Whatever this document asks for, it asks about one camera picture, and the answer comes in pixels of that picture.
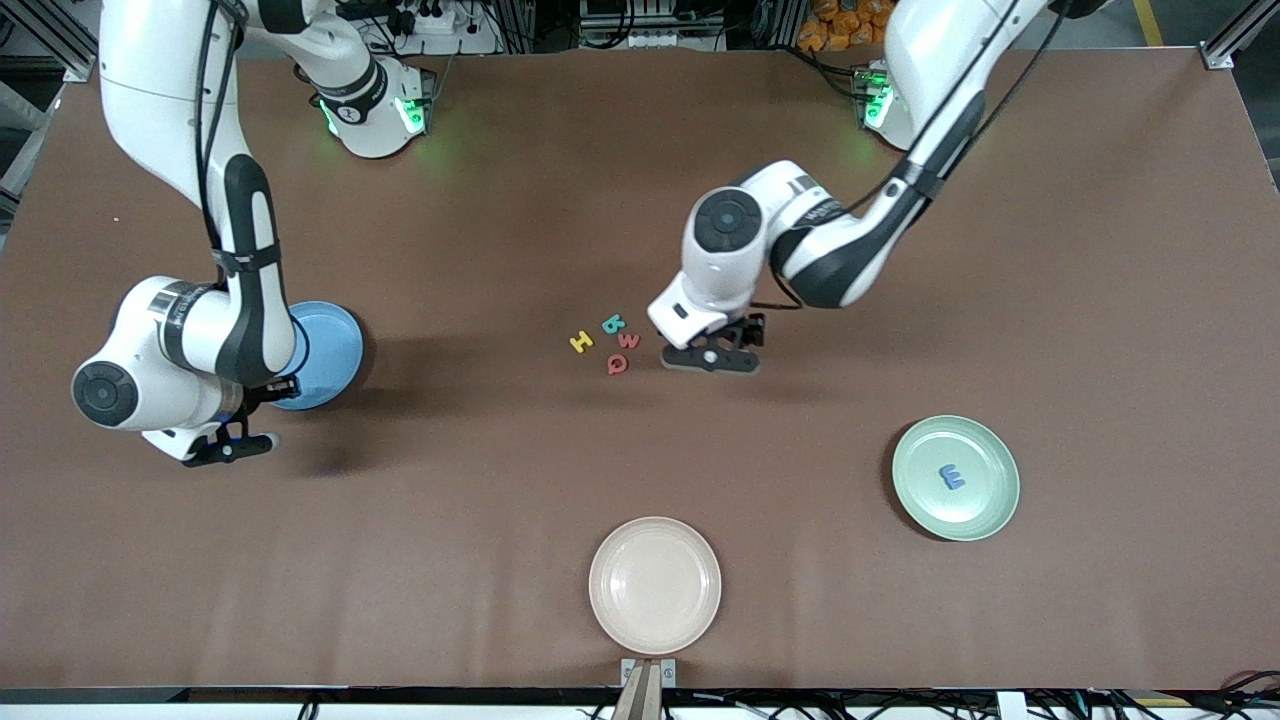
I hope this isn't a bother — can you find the blue plate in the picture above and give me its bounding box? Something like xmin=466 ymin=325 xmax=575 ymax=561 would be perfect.
xmin=270 ymin=301 xmax=365 ymax=411

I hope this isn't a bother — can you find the beige plate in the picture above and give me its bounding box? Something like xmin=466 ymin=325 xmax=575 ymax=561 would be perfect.
xmin=588 ymin=516 xmax=723 ymax=657

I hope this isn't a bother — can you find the green plate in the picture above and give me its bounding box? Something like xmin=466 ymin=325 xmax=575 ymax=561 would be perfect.
xmin=892 ymin=415 xmax=1021 ymax=542

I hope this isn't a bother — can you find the grey base connector box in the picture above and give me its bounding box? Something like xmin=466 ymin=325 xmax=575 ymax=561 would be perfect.
xmin=851 ymin=62 xmax=891 ymax=129
xmin=403 ymin=68 xmax=438 ymax=136

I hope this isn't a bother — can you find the grey electronics rack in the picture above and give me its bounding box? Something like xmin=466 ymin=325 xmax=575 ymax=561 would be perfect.
xmin=578 ymin=0 xmax=728 ymax=51

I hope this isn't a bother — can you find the pile of orange bags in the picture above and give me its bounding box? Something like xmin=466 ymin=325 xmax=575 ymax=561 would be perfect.
xmin=797 ymin=0 xmax=901 ymax=53

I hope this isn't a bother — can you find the white power strip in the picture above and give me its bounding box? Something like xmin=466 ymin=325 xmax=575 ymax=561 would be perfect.
xmin=385 ymin=0 xmax=463 ymax=36

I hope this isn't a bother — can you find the black table edge rail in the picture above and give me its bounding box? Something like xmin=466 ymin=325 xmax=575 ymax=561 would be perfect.
xmin=0 ymin=686 xmax=1280 ymax=707

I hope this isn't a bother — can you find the metal table edge bracket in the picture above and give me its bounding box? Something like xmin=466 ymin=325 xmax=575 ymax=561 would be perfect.
xmin=620 ymin=657 xmax=678 ymax=720

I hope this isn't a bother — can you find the aluminium frame post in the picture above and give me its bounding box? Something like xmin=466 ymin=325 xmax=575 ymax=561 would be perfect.
xmin=1200 ymin=0 xmax=1280 ymax=71
xmin=45 ymin=0 xmax=103 ymax=83

